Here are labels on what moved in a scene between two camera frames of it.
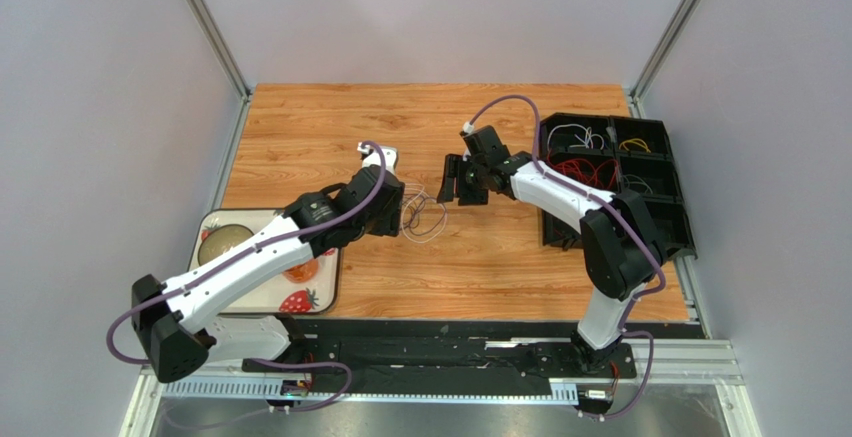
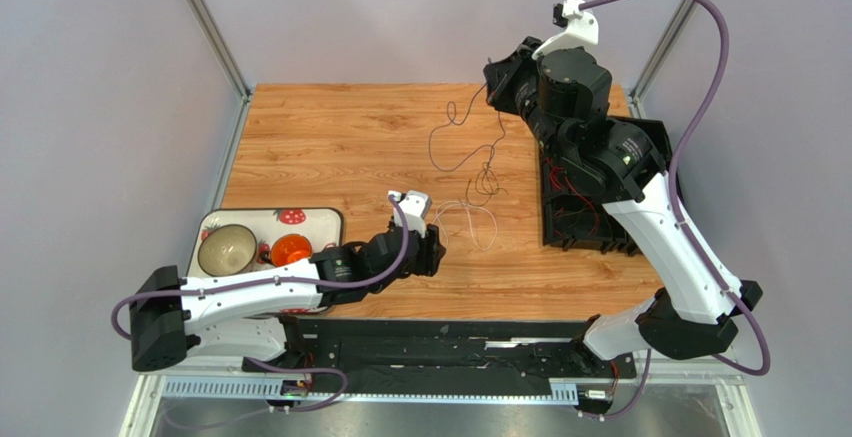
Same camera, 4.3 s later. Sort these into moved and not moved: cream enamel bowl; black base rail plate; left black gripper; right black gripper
Moved: left black gripper; right black gripper
Not moved: black base rail plate; cream enamel bowl
